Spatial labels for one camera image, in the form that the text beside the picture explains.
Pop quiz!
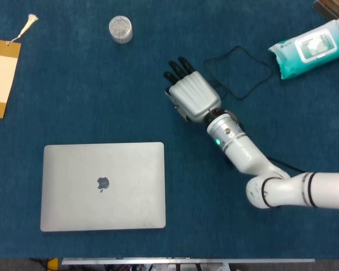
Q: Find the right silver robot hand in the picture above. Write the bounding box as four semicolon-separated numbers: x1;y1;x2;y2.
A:
163;56;222;123

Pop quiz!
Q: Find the blue felt table mat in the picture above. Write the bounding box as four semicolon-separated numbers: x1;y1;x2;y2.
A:
0;0;339;259

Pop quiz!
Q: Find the clear round plastic container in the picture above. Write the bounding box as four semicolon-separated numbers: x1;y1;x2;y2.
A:
108;15;134;44

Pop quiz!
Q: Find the teal wet wipes pack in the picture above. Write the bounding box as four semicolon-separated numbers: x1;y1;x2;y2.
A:
268;19;339;80

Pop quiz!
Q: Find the silver laptop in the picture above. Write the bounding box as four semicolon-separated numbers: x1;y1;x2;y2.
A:
40;142;167;233

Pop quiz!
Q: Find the brown white tasselled bookmark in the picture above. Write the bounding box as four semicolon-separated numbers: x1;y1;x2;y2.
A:
0;14;40;120

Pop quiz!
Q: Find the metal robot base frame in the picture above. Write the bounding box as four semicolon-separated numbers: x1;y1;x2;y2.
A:
60;257;316;271

